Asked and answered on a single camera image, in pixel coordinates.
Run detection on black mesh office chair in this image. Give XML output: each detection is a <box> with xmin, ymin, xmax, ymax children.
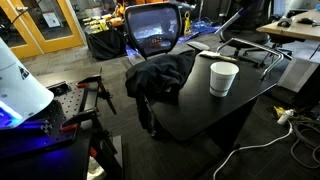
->
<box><xmin>123</xmin><ymin>1</ymin><xmax>212</xmax><ymax>68</ymax></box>

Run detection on wooden handled brush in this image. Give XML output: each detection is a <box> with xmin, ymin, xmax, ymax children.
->
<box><xmin>198</xmin><ymin>49</ymin><xmax>239</xmax><ymax>64</ymax></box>

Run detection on white paper door sign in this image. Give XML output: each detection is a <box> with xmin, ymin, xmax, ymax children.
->
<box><xmin>42</xmin><ymin>11</ymin><xmax>62</xmax><ymax>29</ymax></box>

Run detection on black cloth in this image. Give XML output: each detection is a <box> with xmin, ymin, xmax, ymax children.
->
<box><xmin>124</xmin><ymin>49</ymin><xmax>197</xmax><ymax>134</ymax></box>

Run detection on black clamp red handle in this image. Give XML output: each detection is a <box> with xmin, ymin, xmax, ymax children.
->
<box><xmin>59</xmin><ymin>107</ymin><xmax>101</xmax><ymax>134</ymax></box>
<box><xmin>75</xmin><ymin>73</ymin><xmax>118</xmax><ymax>116</ymax></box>

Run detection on yellow wet floor sign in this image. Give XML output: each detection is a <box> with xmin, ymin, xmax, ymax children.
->
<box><xmin>183</xmin><ymin>10</ymin><xmax>194</xmax><ymax>37</ymax></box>

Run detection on wooden desk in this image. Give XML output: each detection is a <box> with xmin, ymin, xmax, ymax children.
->
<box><xmin>256</xmin><ymin>9</ymin><xmax>320</xmax><ymax>43</ymax></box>

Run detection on white pen blue cap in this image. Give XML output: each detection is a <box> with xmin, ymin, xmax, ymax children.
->
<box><xmin>214</xmin><ymin>7</ymin><xmax>250</xmax><ymax>35</ymax></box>

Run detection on white coffee cup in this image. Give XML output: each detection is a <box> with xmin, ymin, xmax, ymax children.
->
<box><xmin>209</xmin><ymin>61</ymin><xmax>240</xmax><ymax>98</ymax></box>

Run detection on yellow packages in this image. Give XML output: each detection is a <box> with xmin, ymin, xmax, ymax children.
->
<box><xmin>82</xmin><ymin>13</ymin><xmax>124</xmax><ymax>34</ymax></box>

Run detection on gray cable bundle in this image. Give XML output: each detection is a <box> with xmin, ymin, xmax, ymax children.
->
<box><xmin>289</xmin><ymin>119</ymin><xmax>320</xmax><ymax>170</ymax></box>

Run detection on white power cable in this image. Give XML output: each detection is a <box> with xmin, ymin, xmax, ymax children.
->
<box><xmin>212</xmin><ymin>119</ymin><xmax>294</xmax><ymax>180</ymax></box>

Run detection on yellow framed glass door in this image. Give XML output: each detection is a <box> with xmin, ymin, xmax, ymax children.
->
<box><xmin>13</xmin><ymin>0</ymin><xmax>85</xmax><ymax>54</ymax></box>
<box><xmin>0</xmin><ymin>0</ymin><xmax>44</xmax><ymax>60</ymax></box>

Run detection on black draped table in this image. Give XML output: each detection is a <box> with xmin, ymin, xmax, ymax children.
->
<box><xmin>83</xmin><ymin>25</ymin><xmax>128</xmax><ymax>61</ymax></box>

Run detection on black swivel office chair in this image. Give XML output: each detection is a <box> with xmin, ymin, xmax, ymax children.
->
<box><xmin>219</xmin><ymin>0</ymin><xmax>294</xmax><ymax>68</ymax></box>

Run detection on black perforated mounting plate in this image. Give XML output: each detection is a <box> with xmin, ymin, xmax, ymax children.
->
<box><xmin>0</xmin><ymin>81</ymin><xmax>90</xmax><ymax>161</ymax></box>

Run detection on white cabinet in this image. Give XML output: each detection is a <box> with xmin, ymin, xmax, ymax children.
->
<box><xmin>277</xmin><ymin>58</ymin><xmax>320</xmax><ymax>94</ymax></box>

